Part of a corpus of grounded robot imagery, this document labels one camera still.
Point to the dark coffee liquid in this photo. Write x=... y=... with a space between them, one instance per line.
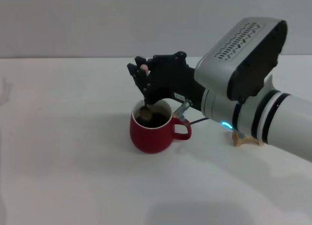
x=159 y=120

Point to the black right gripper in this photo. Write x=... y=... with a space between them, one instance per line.
x=170 y=78

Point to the light wooden block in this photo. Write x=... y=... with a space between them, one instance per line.
x=240 y=141

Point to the red ceramic mug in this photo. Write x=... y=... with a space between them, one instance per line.
x=151 y=139

